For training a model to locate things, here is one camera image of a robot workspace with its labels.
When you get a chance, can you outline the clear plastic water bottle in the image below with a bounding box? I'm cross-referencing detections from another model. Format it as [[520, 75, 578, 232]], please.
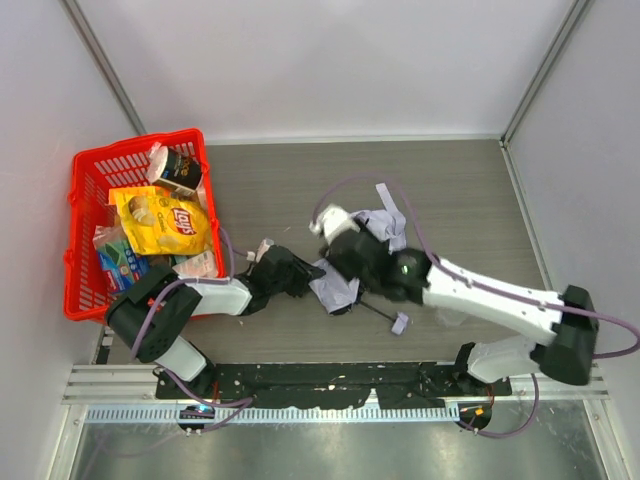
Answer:
[[434, 308, 468, 328]]

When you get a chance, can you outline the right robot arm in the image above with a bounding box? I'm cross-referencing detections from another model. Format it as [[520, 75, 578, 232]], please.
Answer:
[[324, 230, 599, 386]]

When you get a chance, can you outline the blue snack packet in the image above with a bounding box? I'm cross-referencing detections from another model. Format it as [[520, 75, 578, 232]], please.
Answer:
[[96, 238, 150, 296]]

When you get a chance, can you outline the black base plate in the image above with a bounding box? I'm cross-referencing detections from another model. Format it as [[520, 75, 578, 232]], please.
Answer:
[[186, 362, 512, 410]]

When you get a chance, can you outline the red plastic basket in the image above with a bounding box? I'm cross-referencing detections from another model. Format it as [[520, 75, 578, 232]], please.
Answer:
[[63, 128, 227, 324]]

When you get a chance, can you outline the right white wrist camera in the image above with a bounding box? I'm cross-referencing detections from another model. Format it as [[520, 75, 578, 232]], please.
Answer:
[[309, 204, 360, 244]]

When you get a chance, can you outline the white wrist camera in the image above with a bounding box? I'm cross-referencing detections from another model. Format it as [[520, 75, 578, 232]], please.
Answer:
[[246, 238, 274, 263], [309, 204, 360, 244]]

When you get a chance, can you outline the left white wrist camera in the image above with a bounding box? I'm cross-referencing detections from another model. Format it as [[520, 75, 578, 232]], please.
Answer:
[[246, 238, 274, 263]]

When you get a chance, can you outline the purple cable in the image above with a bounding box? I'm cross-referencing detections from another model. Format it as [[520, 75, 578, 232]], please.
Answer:
[[310, 173, 640, 442], [129, 227, 259, 431]]

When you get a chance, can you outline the black and white carton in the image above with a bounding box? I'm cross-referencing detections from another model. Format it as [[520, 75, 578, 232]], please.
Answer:
[[146, 142, 203, 197]]

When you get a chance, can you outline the white slotted cable duct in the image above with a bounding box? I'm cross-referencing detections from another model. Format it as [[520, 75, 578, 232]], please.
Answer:
[[85, 403, 460, 425]]

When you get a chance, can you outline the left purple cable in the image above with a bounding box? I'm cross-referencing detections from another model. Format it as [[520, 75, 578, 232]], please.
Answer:
[[129, 227, 259, 431]]

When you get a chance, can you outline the lavender folding umbrella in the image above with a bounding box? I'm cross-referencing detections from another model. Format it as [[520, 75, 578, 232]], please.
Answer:
[[309, 183, 409, 335]]

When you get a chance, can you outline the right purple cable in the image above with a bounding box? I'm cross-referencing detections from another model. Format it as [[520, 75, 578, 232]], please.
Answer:
[[310, 173, 640, 442]]

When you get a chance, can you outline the orange packet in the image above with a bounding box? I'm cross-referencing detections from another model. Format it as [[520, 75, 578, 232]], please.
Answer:
[[108, 185, 156, 205]]

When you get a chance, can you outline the clear pink snack packet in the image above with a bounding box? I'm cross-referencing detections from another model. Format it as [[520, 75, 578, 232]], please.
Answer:
[[93, 226, 126, 249]]

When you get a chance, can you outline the yellow Lay's chips bag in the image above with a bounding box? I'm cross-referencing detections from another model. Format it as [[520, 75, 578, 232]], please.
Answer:
[[111, 186, 213, 256]]

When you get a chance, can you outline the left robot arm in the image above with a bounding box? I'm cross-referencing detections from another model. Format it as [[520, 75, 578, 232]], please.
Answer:
[[105, 242, 325, 397]]

